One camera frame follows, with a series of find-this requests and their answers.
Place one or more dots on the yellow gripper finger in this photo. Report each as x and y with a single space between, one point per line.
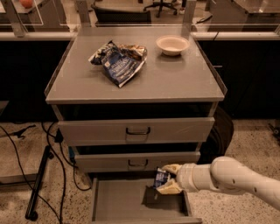
170 187
172 168

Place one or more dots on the blue rxbar wrapper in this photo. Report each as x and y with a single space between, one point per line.
161 178

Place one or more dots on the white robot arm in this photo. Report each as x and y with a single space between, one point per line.
223 175

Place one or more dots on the middle grey drawer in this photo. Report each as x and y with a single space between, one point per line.
133 162

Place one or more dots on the grey drawer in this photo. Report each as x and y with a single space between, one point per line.
136 131
135 201
133 162

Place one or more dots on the top grey drawer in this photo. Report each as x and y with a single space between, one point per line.
136 131

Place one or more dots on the bottom grey drawer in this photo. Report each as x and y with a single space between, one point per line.
135 201

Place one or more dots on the grey drawer cabinet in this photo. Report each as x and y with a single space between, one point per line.
183 86

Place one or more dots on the black backpack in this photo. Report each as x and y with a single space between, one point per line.
219 138

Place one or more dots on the blue chip bag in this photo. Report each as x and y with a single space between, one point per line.
120 62

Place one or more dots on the white bowl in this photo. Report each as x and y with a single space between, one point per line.
172 45

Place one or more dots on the black metal bar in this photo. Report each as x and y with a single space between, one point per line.
31 213

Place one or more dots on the black office chair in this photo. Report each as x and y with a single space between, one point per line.
160 5

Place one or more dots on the orange ball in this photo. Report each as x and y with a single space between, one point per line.
26 3

